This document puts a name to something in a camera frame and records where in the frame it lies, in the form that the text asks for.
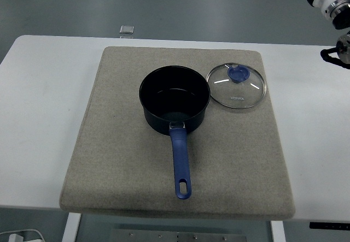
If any glass pot lid blue knob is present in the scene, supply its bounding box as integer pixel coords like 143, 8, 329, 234
206, 63, 268, 109

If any black table control panel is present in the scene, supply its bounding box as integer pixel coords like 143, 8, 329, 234
309, 222, 350, 229

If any white table leg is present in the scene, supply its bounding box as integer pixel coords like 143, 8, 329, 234
270, 220, 287, 242
60, 212, 82, 242

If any beige fabric mat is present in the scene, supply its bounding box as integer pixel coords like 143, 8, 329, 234
59, 46, 296, 221

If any grey metal plate with screws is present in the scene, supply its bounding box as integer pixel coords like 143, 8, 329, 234
110, 228, 248, 242

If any dark saucepan with blue handle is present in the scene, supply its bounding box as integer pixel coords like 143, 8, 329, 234
138, 65, 212, 200

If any white cable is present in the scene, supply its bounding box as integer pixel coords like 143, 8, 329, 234
0, 228, 46, 242

